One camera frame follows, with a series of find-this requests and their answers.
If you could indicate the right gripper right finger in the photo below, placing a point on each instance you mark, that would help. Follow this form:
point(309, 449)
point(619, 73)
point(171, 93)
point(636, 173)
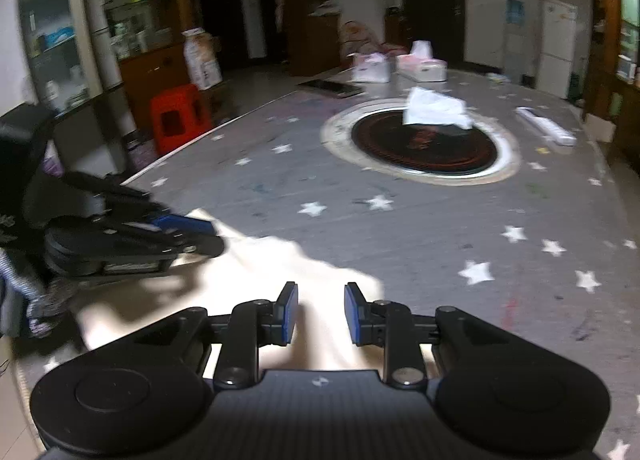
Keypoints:
point(397, 330)

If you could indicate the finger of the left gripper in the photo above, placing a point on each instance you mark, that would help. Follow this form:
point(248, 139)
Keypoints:
point(99, 237)
point(185, 224)

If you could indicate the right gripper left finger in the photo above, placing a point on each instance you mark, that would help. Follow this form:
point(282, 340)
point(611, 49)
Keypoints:
point(250, 326)

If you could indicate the cream white garment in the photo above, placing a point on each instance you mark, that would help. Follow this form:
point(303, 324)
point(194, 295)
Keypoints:
point(319, 255)

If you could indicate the gloved left hand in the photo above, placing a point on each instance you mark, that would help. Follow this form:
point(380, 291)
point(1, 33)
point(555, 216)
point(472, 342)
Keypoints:
point(33, 298)

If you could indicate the red plastic stool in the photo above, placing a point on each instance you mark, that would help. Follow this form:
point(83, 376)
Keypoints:
point(178, 115)

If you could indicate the dark wooden display cabinet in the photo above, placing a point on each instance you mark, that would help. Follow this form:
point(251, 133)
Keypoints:
point(126, 51)

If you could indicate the white printed paper bag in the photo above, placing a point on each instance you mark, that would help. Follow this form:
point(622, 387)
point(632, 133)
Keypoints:
point(200, 59)

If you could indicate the round black induction cooktop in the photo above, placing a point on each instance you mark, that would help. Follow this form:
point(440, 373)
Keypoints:
point(374, 135)

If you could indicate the white crumpled tissue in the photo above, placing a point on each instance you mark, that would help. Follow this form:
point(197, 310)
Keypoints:
point(425, 107)

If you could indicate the white remote control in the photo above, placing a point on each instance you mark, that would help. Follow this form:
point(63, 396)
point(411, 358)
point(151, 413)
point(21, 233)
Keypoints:
point(547, 127)

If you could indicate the white pink wipes pack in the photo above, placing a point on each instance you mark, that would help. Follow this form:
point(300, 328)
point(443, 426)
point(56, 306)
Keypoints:
point(371, 68)

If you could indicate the pink white tissue box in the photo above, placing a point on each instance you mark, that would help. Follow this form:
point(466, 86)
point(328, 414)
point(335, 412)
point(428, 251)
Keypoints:
point(420, 65)

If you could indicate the polka dot play tent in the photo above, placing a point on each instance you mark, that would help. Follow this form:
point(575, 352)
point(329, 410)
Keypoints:
point(356, 37)

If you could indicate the water dispenser with bottle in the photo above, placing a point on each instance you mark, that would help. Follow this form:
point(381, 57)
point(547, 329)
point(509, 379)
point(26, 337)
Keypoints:
point(513, 46)

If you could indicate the wooden glass cupboard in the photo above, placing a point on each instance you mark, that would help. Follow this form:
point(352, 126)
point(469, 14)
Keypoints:
point(611, 89)

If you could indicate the white refrigerator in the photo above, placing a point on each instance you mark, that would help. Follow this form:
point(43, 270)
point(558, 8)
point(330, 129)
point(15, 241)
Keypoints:
point(557, 50)

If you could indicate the dark entrance door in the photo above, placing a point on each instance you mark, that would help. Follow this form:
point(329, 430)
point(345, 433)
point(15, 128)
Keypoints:
point(432, 0)

